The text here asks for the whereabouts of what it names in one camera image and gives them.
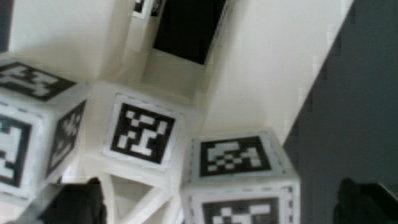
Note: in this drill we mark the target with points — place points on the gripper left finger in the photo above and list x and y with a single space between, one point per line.
70 205

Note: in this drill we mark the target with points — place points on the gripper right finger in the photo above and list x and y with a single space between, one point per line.
367 203

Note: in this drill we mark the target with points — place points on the white cube leg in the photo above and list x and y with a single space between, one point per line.
240 186
43 101

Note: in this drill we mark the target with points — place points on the white chair back frame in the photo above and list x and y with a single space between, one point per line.
200 66

